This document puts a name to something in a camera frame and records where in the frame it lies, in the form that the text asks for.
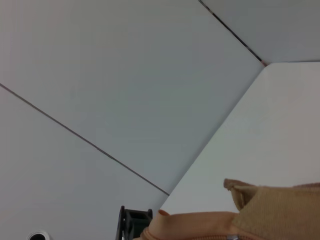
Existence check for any khaki canvas food bag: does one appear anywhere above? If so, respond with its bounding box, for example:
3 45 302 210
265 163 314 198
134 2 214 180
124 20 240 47
132 178 320 240

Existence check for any white ring with black hole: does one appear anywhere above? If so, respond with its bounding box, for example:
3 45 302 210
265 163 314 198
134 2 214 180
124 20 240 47
26 230 52 240

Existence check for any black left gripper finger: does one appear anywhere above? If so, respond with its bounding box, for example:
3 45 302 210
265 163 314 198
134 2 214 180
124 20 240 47
114 205 153 240

